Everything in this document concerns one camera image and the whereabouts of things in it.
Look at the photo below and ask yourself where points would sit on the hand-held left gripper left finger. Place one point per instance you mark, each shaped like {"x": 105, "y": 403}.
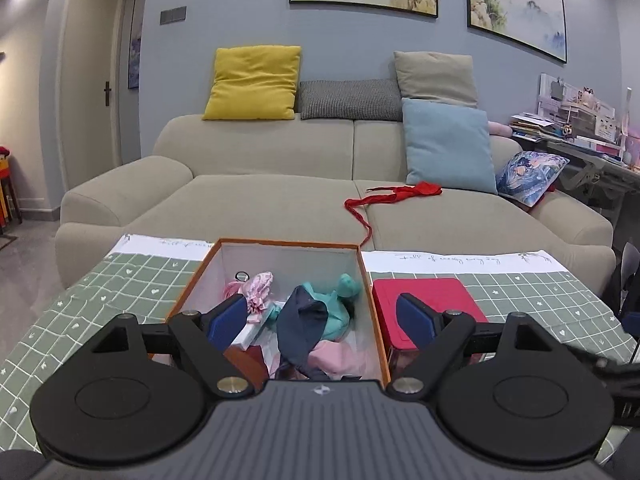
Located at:
{"x": 227, "y": 322}

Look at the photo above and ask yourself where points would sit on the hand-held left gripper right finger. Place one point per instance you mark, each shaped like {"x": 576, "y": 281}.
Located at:
{"x": 415, "y": 321}

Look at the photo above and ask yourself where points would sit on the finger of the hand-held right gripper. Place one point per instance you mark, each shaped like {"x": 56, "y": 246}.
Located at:
{"x": 612, "y": 364}

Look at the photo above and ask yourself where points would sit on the white tissue pack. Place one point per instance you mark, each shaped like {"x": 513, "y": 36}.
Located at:
{"x": 250, "y": 334}

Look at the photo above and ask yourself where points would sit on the brown leather piece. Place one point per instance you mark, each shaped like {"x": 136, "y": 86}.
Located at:
{"x": 247, "y": 362}

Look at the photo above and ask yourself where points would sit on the navy cloth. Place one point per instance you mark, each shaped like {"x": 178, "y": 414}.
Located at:
{"x": 300, "y": 325}

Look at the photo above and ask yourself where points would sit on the pink cloth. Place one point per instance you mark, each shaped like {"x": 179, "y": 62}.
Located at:
{"x": 335, "y": 357}

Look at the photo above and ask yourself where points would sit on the orange cardboard box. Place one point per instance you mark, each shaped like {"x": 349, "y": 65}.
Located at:
{"x": 290, "y": 260}

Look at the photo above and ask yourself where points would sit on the red box with clear sides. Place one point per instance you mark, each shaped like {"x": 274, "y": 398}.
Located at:
{"x": 430, "y": 292}

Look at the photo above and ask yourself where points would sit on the black chair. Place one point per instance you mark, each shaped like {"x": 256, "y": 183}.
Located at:
{"x": 622, "y": 290}

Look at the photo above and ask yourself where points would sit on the red ribbon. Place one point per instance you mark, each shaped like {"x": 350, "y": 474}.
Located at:
{"x": 400, "y": 195}

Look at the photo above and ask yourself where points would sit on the beige sofa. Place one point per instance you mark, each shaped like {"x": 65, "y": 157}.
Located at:
{"x": 280, "y": 200}

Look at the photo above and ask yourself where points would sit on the small red cloth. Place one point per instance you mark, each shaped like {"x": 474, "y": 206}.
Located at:
{"x": 545, "y": 199}

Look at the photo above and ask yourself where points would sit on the light blue pillow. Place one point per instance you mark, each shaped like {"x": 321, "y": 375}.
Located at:
{"x": 447, "y": 145}

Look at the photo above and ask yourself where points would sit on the printed blue pillow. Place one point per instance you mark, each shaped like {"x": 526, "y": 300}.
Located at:
{"x": 530, "y": 175}

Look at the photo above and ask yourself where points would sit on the grey desk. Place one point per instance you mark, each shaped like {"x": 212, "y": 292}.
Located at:
{"x": 595, "y": 160}

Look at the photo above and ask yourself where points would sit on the pink plush pillow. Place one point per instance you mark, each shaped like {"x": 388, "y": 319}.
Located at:
{"x": 500, "y": 128}

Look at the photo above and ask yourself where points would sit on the pile of books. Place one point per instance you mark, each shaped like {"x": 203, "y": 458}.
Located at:
{"x": 532, "y": 127}

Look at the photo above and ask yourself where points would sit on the grey knitted pillow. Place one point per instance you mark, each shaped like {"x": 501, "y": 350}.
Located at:
{"x": 350, "y": 100}

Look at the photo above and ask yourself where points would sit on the yellow pillow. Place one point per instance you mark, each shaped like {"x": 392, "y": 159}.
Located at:
{"x": 255, "y": 82}

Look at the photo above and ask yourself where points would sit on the beige pillow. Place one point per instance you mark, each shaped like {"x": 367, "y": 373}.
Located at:
{"x": 435, "y": 77}

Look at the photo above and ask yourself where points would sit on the white desk organizer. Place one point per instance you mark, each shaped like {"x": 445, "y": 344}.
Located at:
{"x": 580, "y": 110}

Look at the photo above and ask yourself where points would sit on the stack of coloured stools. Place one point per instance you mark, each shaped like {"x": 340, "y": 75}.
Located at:
{"x": 6, "y": 185}

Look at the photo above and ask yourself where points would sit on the white door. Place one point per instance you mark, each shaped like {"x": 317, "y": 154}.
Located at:
{"x": 90, "y": 85}

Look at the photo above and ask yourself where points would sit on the framed misty mountain painting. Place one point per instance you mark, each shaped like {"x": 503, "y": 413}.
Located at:
{"x": 520, "y": 5}

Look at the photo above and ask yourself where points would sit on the narrow framed wall picture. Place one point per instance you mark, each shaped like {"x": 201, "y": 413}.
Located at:
{"x": 137, "y": 35}

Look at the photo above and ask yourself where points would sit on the grey light switch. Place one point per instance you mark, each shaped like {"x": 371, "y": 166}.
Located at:
{"x": 173, "y": 15}

